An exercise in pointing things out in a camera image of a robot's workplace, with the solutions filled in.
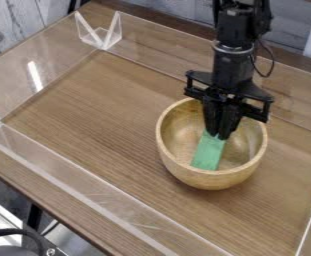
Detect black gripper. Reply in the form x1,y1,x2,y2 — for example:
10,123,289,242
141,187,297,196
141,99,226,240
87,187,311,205
185,70,274,140

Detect green rectangular block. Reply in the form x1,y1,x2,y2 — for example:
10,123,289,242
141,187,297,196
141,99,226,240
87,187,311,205
191,131,226,171

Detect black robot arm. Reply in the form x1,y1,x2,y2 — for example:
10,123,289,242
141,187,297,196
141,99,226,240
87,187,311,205
185,0,274,140

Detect wooden brown bowl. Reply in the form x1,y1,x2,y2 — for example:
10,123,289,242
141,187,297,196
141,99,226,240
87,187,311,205
155,98,269,190

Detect black table leg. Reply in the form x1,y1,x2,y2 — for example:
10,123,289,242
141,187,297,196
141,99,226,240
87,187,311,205
27,204,43,230

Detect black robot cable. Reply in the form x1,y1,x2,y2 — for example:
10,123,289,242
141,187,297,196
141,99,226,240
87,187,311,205
250,38,277,79

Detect clear acrylic barrier wall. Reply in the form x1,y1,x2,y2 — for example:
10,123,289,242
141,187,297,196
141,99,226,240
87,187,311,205
0,4,311,256

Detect clear acrylic corner bracket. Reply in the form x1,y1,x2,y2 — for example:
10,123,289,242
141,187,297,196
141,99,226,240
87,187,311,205
75,11,123,51

